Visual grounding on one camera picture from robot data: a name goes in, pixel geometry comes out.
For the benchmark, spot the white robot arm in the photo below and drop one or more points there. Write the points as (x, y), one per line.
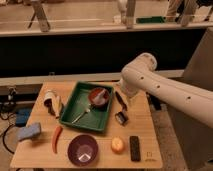
(139, 75)

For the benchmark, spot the dark red bowl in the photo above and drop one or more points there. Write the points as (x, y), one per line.
(94, 92)

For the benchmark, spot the metal fork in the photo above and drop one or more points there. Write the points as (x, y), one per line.
(87, 110)

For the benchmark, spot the black rectangular tool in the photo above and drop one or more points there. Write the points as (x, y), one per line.
(121, 118)

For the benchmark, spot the green plastic tray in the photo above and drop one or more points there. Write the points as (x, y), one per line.
(96, 119)

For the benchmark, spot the white cup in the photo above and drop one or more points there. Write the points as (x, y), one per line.
(49, 95)

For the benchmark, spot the yellow apple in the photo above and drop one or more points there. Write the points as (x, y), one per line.
(117, 145)

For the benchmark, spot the black object beside banana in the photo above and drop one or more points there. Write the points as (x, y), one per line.
(49, 106)

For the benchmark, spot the black remote control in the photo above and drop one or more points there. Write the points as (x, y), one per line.
(135, 148)

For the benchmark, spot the blue sponge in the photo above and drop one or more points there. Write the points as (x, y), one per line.
(29, 132)

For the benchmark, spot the blue box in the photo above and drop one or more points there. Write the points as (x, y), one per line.
(22, 116)

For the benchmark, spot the black handled brush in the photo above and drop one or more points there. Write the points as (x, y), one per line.
(120, 100)

